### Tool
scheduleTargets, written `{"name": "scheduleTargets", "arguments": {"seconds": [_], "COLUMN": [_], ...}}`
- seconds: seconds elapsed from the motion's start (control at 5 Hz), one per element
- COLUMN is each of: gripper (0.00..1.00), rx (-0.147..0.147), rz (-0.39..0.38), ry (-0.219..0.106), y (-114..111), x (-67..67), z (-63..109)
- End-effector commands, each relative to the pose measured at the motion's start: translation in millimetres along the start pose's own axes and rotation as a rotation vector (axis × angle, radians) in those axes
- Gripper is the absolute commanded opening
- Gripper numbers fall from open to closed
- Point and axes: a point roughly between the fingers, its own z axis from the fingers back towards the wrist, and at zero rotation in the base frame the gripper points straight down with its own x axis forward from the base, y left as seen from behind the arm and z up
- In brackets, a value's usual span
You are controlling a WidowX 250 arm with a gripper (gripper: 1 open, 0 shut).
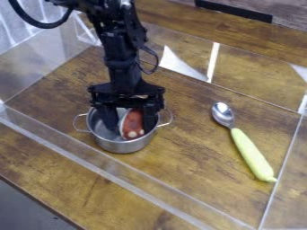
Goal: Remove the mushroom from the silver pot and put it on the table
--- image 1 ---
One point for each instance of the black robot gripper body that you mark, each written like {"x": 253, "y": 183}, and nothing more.
{"x": 127, "y": 90}

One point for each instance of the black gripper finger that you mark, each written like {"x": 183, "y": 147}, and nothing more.
{"x": 108, "y": 115}
{"x": 150, "y": 117}

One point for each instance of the red toy mushroom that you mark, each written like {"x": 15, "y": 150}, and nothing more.
{"x": 131, "y": 125}

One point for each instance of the small silver pot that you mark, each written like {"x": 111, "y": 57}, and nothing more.
{"x": 110, "y": 139}

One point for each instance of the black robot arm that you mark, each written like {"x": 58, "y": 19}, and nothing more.
{"x": 123, "y": 37}

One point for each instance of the clear acrylic barrier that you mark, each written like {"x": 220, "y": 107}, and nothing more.
{"x": 187, "y": 182}

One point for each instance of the black bar in background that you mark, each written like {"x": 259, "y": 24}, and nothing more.
{"x": 262, "y": 17}

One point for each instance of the spoon with yellow handle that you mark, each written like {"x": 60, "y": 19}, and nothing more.
{"x": 251, "y": 155}

